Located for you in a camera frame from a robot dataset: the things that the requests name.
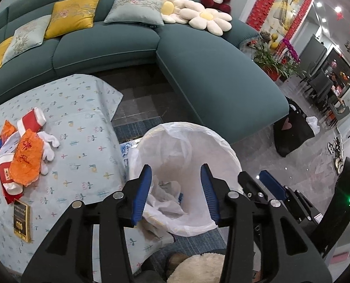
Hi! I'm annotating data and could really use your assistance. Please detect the purple orchid plant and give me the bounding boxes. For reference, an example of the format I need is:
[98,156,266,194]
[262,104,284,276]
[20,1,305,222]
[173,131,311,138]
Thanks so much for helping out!
[281,38,302,65]

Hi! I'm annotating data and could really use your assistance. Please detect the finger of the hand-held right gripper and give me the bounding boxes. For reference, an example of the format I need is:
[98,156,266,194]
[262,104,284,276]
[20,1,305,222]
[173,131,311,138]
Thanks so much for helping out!
[238,171,271,202]
[259,170,323,228]

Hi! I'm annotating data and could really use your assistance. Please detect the orange plastic bag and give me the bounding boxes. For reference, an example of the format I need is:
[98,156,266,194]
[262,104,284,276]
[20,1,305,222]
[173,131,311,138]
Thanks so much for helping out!
[0,120,18,146]
[9,130,43,187]

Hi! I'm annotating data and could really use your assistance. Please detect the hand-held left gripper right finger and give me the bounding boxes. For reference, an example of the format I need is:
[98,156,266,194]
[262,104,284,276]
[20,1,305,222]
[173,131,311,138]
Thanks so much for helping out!
[200,163,332,283]

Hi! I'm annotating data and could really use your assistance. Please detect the pale green embroidered cushion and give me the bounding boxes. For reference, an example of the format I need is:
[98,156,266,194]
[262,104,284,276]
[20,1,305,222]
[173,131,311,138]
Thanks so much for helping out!
[104,0,165,25]
[2,15,51,65]

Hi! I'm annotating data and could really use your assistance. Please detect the black bag with pink heart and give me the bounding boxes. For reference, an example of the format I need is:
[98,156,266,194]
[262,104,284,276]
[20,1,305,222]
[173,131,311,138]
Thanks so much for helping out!
[274,97,315,157]

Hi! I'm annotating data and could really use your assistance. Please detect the beige fluffy slipper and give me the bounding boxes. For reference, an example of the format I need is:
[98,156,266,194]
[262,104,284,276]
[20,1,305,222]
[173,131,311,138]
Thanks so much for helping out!
[165,251,226,283]

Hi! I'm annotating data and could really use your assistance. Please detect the red framed wall painting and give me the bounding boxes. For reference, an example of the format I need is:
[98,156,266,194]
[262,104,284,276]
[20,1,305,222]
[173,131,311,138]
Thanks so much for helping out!
[246,0,317,36]

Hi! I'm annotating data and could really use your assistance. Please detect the green potted plant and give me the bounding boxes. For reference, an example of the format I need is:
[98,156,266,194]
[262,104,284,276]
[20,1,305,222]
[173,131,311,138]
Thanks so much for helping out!
[252,31,286,80]

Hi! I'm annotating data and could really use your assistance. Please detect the teal sectional sofa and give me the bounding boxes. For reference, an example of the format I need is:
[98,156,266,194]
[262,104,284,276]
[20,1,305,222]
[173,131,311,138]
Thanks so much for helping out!
[0,0,290,154]

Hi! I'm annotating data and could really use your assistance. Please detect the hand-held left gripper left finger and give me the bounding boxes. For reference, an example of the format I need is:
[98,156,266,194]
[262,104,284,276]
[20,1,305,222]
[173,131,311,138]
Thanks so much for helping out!
[21,164,152,283]

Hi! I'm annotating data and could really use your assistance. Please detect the crumpled white paper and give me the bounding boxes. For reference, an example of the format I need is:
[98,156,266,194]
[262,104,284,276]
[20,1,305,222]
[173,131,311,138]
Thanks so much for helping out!
[145,177,190,223]

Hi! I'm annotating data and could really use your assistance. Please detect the white plastic bag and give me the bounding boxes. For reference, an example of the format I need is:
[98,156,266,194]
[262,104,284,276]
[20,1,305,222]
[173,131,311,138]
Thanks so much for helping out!
[306,116,322,134]

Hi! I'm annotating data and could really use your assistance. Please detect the blue white floral box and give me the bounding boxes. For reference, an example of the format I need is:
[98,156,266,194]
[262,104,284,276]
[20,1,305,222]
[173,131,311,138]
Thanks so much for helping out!
[119,141,140,181]

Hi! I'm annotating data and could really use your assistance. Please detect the black gold cigarette box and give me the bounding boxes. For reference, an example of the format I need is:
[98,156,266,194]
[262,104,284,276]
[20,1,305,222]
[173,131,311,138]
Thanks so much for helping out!
[13,199,32,244]

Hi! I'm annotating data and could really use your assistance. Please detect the white daisy flower cushion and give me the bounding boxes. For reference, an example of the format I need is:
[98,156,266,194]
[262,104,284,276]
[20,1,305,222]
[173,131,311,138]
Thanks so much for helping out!
[142,0,190,24]
[179,0,233,36]

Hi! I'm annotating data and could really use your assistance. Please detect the dark dining chair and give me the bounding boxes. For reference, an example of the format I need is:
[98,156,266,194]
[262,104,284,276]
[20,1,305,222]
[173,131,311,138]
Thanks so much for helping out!
[306,68,335,107]

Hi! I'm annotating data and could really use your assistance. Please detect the white lined trash bin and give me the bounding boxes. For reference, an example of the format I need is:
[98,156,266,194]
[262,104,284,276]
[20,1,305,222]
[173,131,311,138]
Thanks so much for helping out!
[128,122,243,238]

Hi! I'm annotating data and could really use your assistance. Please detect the floral print tablecloth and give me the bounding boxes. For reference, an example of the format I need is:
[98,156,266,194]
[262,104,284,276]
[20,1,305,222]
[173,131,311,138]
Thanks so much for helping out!
[0,74,178,275]

